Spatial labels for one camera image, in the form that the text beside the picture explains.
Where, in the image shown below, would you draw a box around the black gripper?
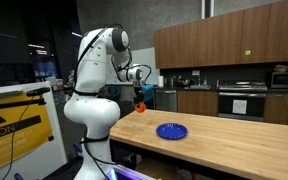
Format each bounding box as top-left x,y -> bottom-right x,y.
132,87 -> 147,112

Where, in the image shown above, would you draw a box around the orange ball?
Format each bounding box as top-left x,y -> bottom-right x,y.
134,101 -> 147,114

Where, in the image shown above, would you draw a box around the blue plate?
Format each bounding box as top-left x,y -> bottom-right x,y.
155,122 -> 189,140

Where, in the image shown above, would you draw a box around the blue office chair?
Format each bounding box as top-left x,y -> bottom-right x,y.
145,95 -> 155,108

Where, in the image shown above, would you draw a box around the white paper towel roll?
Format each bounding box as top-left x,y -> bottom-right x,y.
157,75 -> 165,88

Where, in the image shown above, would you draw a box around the red cooking pot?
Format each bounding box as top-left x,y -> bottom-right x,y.
174,78 -> 191,88

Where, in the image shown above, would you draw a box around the whiteboard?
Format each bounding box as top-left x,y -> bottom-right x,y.
129,46 -> 160,86

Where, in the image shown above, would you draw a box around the wooden sink base cabinet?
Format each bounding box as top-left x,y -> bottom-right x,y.
177,90 -> 219,117

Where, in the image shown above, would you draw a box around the stainless steel sink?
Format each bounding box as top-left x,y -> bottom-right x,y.
184,77 -> 212,90

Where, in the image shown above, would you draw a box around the grey tripod device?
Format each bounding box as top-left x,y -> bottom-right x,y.
63,70 -> 77,97

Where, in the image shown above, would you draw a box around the purple lit control box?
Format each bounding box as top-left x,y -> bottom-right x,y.
104,164 -> 158,180

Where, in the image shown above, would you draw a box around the stainless steel oven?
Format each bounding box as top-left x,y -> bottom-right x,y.
216,80 -> 268,122

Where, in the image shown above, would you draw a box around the white paper sheet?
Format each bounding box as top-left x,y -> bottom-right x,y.
232,99 -> 248,115

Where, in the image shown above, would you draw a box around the yellow caution sign board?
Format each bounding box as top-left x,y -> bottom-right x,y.
0,80 -> 68,180

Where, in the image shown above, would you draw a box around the small blue object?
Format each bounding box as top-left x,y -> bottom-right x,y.
13,172 -> 26,180

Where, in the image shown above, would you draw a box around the black kitchen countertop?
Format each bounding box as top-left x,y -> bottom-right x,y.
152,84 -> 288,94

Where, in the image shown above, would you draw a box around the tan bowl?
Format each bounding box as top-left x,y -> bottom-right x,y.
273,63 -> 288,73

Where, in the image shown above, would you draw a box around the stainless steel microwave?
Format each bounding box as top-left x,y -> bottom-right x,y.
270,70 -> 288,90

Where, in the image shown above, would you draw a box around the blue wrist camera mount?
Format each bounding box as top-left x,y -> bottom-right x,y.
140,84 -> 155,98

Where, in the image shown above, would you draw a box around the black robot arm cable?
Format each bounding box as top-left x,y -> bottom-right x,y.
72,23 -> 153,180

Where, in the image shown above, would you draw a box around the wooden wall cabinets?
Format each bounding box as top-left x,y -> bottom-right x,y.
152,0 -> 288,70

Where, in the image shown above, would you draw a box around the black bar camera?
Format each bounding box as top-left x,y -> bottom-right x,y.
25,86 -> 51,98

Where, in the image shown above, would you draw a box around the white wall pipe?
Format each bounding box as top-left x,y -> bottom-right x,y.
209,0 -> 215,18
200,0 -> 206,20

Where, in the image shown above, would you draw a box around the thin black camera cable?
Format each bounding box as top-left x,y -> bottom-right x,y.
1,94 -> 35,180

